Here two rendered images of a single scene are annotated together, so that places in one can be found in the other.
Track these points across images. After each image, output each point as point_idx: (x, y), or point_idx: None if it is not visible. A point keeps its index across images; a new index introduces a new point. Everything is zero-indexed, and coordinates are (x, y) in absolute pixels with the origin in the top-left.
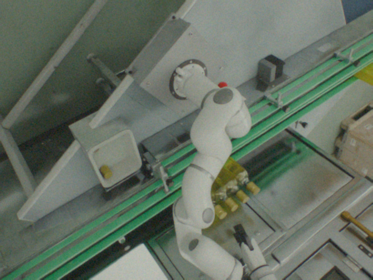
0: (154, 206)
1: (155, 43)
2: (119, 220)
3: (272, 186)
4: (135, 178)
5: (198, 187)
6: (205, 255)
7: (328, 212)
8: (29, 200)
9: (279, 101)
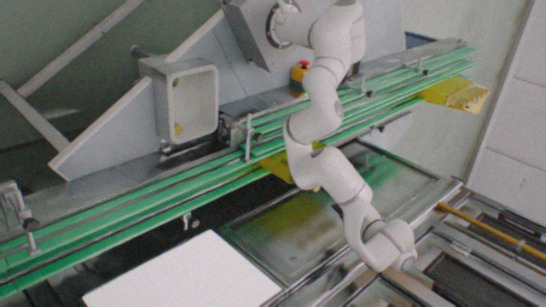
0: (226, 184)
1: None
2: (189, 183)
3: None
4: (206, 147)
5: (327, 80)
6: (335, 157)
7: (424, 202)
8: (70, 145)
9: (363, 87)
